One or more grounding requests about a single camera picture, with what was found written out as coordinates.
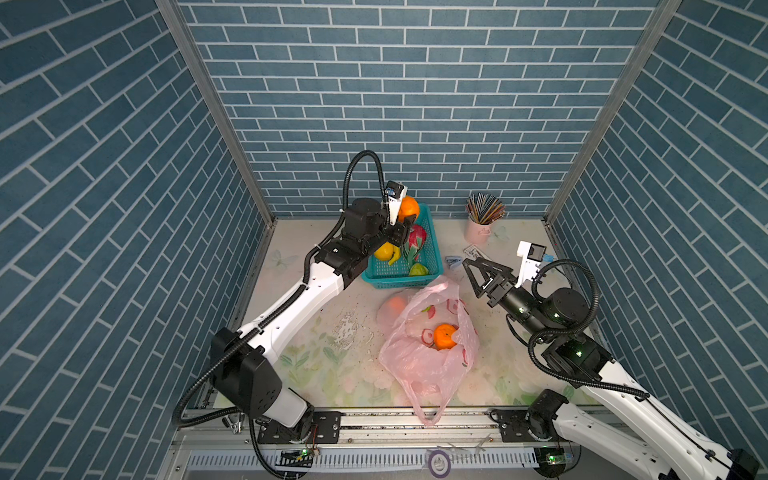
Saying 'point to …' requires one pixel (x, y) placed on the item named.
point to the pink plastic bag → (410, 318)
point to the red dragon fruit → (415, 242)
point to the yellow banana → (396, 255)
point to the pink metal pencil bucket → (478, 233)
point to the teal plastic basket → (384, 275)
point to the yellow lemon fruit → (385, 251)
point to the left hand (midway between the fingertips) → (405, 210)
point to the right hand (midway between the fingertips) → (467, 260)
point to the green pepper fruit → (418, 270)
